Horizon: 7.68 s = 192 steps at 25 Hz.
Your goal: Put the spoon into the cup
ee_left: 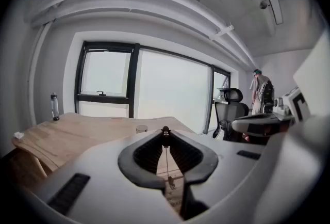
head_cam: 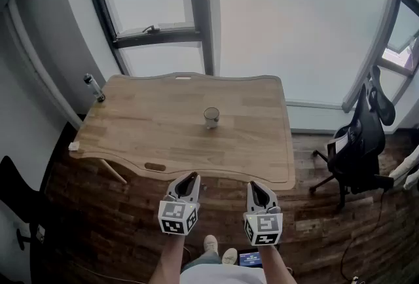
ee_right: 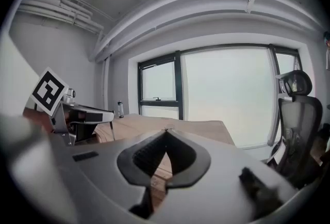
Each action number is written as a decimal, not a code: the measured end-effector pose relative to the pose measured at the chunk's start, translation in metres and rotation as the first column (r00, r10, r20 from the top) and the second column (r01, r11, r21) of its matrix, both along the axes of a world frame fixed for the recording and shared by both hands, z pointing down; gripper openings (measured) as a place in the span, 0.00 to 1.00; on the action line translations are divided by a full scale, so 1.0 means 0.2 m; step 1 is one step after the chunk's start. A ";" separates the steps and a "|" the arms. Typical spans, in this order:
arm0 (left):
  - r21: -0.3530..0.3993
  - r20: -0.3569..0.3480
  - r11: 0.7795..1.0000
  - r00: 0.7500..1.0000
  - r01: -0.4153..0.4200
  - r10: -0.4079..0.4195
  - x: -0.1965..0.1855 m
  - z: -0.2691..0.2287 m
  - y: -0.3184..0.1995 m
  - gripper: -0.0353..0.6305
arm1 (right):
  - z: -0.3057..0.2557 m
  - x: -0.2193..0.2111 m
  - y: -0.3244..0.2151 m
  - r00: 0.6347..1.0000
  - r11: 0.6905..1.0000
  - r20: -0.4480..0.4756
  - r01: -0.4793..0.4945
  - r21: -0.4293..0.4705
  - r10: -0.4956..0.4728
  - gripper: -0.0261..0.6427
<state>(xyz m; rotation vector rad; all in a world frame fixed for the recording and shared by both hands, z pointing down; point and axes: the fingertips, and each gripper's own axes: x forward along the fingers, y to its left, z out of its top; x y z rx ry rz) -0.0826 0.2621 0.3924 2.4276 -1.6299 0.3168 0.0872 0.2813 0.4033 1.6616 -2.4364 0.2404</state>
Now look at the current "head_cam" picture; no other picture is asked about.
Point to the person's left white shoe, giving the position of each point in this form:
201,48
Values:
210,243

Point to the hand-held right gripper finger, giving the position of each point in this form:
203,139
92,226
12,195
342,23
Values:
249,201
271,199

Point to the black metal stand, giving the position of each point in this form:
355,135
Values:
19,191

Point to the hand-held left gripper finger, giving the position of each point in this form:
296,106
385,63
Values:
197,191
173,189

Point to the small white paper scrap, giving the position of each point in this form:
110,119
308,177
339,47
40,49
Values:
74,146

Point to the white sheet on chair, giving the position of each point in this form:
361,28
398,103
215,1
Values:
338,145

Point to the white table leg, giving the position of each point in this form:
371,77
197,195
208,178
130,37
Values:
113,171

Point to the black window frame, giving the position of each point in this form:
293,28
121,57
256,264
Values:
157,41

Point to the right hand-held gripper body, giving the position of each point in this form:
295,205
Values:
265,227

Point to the black office chair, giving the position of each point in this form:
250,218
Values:
363,145

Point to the clear water bottle black cap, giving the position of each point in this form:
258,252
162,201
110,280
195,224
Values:
94,88

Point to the clear glass cup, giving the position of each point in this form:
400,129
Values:
211,117

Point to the person's white shoe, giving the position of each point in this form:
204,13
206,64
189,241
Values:
229,256
210,243

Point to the person's right forearm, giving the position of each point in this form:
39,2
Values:
273,263

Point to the person's right white shoe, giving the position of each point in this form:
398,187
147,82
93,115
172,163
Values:
229,256

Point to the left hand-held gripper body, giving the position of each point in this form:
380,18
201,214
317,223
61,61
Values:
176,217

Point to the person's left forearm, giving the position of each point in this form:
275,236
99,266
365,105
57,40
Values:
168,259

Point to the person's blue jeans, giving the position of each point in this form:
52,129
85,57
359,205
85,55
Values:
199,262

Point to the person's white shirt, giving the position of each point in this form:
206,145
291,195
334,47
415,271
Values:
222,276

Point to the black phone with lit screen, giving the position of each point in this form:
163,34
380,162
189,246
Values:
250,259

